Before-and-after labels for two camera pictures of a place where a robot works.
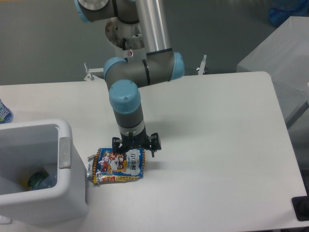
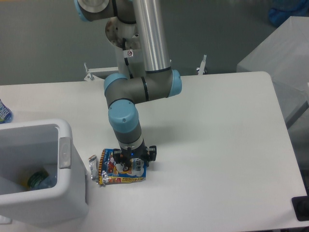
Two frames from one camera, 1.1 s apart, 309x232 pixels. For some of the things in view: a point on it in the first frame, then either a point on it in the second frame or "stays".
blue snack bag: [105, 166] stays
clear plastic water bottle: [48, 181] stays
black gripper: [152, 142] → [123, 156]
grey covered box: [284, 55] stays
